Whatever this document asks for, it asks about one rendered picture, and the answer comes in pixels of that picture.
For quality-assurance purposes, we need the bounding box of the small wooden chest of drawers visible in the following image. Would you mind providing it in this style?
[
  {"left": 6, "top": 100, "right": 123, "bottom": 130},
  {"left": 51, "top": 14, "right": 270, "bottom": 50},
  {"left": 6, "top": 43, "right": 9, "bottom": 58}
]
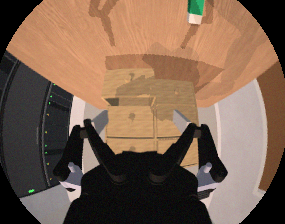
[{"left": 105, "top": 79, "right": 199, "bottom": 150}]

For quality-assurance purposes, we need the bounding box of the light wooden drawer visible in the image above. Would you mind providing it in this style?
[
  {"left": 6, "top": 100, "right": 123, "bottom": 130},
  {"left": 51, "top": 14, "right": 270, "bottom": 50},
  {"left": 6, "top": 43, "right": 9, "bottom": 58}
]
[
  {"left": 155, "top": 80, "right": 195, "bottom": 107},
  {"left": 156, "top": 108, "right": 197, "bottom": 137},
  {"left": 157, "top": 138, "right": 198, "bottom": 166},
  {"left": 107, "top": 140, "right": 154, "bottom": 154},
  {"left": 101, "top": 68, "right": 156, "bottom": 106},
  {"left": 107, "top": 108, "right": 153, "bottom": 137}
]

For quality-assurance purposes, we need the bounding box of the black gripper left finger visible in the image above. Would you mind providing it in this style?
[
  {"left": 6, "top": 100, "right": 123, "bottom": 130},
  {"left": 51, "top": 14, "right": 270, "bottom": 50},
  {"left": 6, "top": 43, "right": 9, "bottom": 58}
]
[{"left": 53, "top": 110, "right": 128, "bottom": 192}]

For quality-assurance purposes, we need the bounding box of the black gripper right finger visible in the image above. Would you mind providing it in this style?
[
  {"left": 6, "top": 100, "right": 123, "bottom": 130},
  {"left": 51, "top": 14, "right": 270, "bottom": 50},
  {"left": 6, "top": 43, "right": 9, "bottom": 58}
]
[{"left": 149, "top": 110, "right": 228, "bottom": 193}]

